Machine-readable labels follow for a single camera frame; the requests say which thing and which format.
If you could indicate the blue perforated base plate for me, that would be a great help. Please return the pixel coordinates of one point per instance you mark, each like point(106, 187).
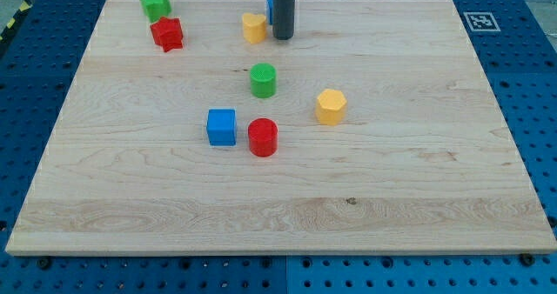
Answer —
point(36, 71)

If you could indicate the yellow hexagon block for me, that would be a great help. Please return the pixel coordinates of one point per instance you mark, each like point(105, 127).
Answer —
point(330, 107)

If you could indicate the red cylinder block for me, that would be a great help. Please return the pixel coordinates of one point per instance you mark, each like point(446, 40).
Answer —
point(263, 137)

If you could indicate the light wooden board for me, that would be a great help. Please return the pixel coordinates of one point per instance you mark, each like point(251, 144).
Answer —
point(422, 163)

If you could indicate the red star block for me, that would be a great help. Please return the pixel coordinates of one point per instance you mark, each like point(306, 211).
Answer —
point(167, 33)

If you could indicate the blue cube block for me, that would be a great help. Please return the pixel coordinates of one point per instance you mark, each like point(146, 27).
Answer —
point(221, 127)

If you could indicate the green star block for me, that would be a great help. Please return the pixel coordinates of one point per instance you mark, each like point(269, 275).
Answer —
point(155, 9)

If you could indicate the yellow heart block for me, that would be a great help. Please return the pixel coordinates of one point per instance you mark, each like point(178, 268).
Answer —
point(254, 27)

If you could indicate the white fiducial marker tag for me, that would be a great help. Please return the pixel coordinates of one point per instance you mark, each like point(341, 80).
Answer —
point(481, 21)

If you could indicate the blue triangle block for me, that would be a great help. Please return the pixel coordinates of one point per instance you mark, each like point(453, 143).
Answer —
point(269, 11)

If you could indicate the green cylinder block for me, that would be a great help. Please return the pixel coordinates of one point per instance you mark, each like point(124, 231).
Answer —
point(263, 80)

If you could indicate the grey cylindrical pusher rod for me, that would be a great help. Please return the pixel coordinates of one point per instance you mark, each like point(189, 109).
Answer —
point(283, 14)

